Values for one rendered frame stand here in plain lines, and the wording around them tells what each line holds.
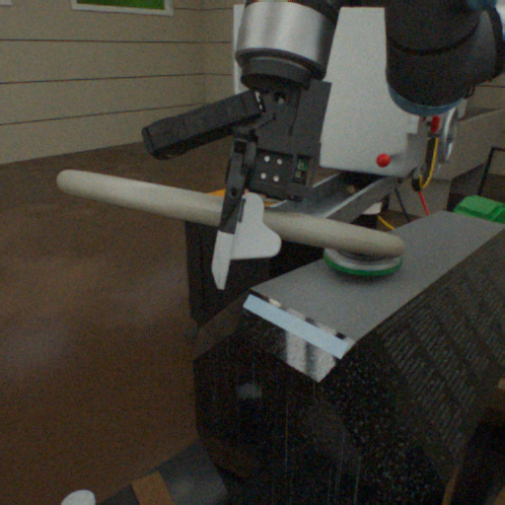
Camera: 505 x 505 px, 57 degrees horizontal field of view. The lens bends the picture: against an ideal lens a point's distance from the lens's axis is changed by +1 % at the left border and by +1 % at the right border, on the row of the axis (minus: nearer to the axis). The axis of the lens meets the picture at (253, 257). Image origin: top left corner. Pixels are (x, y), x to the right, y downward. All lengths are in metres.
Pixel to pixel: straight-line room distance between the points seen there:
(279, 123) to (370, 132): 0.72
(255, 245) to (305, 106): 0.14
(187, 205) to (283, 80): 0.15
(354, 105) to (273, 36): 0.74
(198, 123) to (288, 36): 0.11
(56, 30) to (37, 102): 0.98
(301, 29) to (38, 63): 6.91
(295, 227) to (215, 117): 0.13
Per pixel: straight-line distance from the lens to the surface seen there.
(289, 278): 1.29
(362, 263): 1.28
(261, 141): 0.43
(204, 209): 0.45
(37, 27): 7.34
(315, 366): 1.07
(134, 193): 0.48
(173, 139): 0.45
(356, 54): 1.17
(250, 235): 0.43
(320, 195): 1.11
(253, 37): 0.46
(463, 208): 3.10
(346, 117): 1.19
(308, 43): 0.45
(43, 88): 7.33
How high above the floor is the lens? 1.41
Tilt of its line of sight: 24 degrees down
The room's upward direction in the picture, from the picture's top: straight up
